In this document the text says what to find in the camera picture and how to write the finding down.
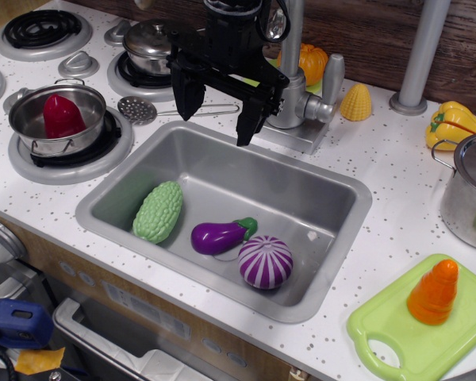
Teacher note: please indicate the purple toy eggplant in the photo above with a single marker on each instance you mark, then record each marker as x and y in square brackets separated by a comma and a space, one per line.
[211, 238]

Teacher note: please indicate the large steel pot right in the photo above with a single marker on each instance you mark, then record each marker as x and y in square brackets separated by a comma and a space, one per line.
[458, 204]

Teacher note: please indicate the yellow tape piece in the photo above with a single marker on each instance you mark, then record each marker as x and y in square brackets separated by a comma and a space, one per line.
[33, 361]

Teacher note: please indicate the grey stove knob upper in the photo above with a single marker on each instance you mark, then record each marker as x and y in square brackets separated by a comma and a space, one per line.
[79, 65]

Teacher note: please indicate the grey stove knob rear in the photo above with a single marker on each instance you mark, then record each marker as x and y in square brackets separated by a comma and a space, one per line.
[115, 35]

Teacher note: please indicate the yellow toy bell pepper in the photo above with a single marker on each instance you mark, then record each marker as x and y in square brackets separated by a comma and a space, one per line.
[453, 121]

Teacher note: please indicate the rear right stove burner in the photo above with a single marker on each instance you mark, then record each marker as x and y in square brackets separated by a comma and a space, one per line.
[127, 80]

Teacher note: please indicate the purple striped toy onion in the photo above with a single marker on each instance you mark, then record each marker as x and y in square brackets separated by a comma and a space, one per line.
[265, 262]

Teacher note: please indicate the red toy pepper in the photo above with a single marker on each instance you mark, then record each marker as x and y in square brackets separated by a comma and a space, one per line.
[62, 118]

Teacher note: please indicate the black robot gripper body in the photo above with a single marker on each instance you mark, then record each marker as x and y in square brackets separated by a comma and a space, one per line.
[228, 56]

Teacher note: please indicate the orange toy pumpkin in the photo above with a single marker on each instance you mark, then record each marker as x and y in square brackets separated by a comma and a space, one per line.
[312, 61]

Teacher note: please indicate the steel pot front left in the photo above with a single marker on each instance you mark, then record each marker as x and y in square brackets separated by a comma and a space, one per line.
[27, 121]

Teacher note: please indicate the yellow toy corn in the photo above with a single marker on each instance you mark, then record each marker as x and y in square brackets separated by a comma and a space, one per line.
[357, 104]

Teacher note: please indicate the green toy plate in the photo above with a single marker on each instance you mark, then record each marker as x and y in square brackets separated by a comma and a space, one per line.
[315, 88]

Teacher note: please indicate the green toy cutting board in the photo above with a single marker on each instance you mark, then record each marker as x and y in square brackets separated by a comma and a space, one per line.
[394, 345]

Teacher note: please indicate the green toy bitter gourd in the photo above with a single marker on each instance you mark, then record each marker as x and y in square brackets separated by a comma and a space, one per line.
[159, 212]

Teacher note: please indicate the grey stove knob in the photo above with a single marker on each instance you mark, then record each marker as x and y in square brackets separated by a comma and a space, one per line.
[79, 65]
[115, 35]

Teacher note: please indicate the silver toy faucet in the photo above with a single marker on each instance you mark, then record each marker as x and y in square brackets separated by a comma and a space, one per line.
[305, 117]

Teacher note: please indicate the blue clamp handle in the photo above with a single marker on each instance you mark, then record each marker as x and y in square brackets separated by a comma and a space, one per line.
[24, 324]

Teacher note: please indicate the grey vertical post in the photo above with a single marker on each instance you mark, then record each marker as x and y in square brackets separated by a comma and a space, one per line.
[409, 100]

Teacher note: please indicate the grey oven door handle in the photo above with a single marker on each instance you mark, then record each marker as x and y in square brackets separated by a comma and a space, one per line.
[153, 365]

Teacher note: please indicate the grey toy sink basin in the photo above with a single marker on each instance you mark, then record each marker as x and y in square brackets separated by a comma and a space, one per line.
[316, 212]

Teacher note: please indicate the rear left stove burner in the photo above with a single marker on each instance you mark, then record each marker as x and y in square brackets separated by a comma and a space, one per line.
[44, 35]

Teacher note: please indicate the orange toy carrot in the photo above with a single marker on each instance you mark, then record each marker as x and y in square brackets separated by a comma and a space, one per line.
[431, 300]

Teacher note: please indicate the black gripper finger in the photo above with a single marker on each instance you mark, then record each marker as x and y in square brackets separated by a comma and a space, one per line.
[250, 121]
[189, 91]

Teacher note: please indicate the lidded steel pot rear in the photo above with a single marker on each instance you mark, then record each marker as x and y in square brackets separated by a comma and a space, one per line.
[147, 46]

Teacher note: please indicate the steel slotted skimmer spoon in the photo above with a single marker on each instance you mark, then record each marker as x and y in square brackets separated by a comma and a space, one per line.
[140, 111]

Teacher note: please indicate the front stove burner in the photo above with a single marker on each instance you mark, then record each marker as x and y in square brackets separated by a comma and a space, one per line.
[24, 165]

